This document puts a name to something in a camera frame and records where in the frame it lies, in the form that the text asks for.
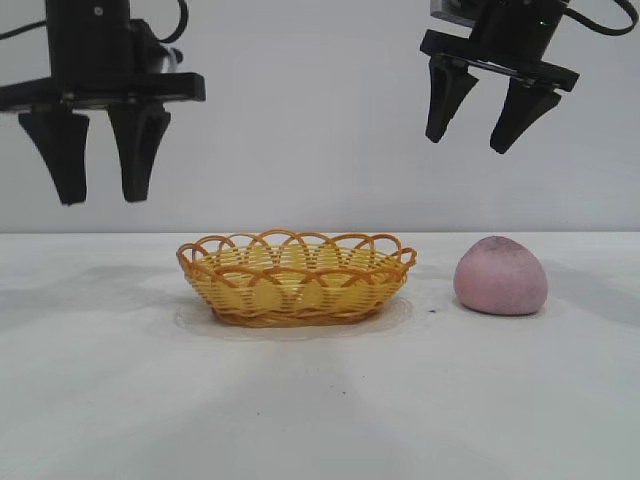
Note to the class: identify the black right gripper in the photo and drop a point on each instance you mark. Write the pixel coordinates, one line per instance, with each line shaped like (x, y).
(517, 30)

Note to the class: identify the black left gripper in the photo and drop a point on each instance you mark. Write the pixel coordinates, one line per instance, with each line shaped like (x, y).
(90, 45)

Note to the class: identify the pink round bun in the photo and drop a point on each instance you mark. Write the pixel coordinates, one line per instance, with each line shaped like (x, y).
(500, 282)

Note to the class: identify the yellow woven plastic basket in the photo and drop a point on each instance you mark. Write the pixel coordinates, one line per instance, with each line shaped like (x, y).
(300, 292)

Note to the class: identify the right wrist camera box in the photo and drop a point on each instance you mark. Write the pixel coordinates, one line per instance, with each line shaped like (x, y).
(452, 10)

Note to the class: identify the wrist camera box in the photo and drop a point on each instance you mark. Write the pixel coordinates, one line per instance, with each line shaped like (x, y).
(155, 50)
(452, 10)

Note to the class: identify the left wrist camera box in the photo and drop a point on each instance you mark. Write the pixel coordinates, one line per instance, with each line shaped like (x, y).
(155, 50)

